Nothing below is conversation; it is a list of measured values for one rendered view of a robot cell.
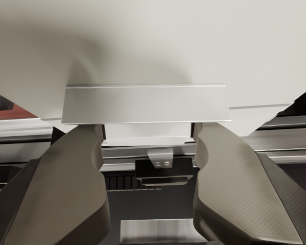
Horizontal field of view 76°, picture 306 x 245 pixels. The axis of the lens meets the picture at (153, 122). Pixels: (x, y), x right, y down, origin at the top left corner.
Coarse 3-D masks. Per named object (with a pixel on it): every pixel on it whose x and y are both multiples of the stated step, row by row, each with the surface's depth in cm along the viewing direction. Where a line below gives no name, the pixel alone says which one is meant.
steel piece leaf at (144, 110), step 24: (72, 96) 10; (96, 96) 10; (120, 96) 10; (144, 96) 10; (168, 96) 10; (192, 96) 10; (216, 96) 10; (72, 120) 10; (96, 120) 10; (120, 120) 10; (144, 120) 10; (168, 120) 10; (192, 120) 10; (216, 120) 10
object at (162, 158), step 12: (156, 156) 28; (168, 156) 28; (144, 168) 41; (156, 168) 40; (168, 168) 40; (180, 168) 40; (192, 168) 40; (144, 180) 41; (156, 180) 41; (168, 180) 40; (180, 180) 40
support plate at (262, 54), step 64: (0, 0) 6; (64, 0) 6; (128, 0) 6; (192, 0) 6; (256, 0) 6; (0, 64) 9; (64, 64) 9; (128, 64) 9; (192, 64) 9; (256, 64) 9; (64, 128) 17; (256, 128) 19
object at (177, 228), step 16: (128, 224) 20; (144, 224) 20; (160, 224) 20; (176, 224) 20; (192, 224) 20; (128, 240) 20; (144, 240) 20; (160, 240) 20; (176, 240) 20; (192, 240) 20
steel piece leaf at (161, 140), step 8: (184, 136) 20; (112, 144) 22; (120, 144) 22; (128, 144) 22; (136, 144) 22; (144, 144) 22; (152, 144) 22; (160, 144) 22; (168, 144) 23; (176, 144) 23
